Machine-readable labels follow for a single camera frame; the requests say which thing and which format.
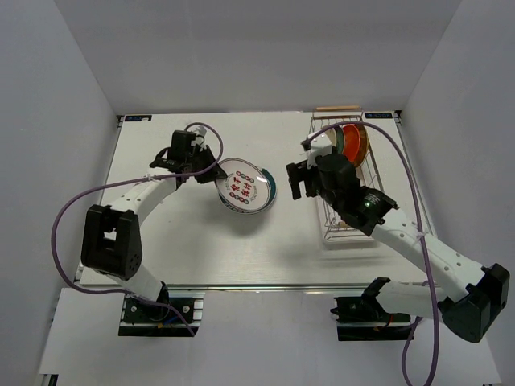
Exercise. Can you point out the white wire dish rack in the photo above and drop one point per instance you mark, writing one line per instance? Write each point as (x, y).
(334, 231)

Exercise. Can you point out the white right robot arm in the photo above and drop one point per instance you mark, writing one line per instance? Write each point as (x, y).
(463, 294)

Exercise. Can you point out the white plate green red rim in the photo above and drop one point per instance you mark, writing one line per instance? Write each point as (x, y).
(247, 190)

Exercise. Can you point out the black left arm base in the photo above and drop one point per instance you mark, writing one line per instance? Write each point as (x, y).
(141, 319)

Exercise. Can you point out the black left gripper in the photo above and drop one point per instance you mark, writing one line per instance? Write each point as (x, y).
(214, 174)

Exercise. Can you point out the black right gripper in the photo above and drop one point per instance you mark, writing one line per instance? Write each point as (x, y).
(297, 173)

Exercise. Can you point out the orange plate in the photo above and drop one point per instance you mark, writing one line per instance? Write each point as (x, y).
(353, 142)

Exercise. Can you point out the cream plate with print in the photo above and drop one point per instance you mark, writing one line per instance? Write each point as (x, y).
(329, 136)

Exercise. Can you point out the white plate red chinese characters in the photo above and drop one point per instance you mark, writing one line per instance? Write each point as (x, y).
(229, 164)

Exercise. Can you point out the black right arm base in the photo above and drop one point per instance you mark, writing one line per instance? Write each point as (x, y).
(362, 318)

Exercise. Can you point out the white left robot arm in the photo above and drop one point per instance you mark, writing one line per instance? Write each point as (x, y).
(112, 241)

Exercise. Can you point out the dark green plate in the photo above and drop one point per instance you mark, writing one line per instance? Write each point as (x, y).
(340, 139)

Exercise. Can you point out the brown plate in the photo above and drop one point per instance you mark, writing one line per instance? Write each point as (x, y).
(364, 145)

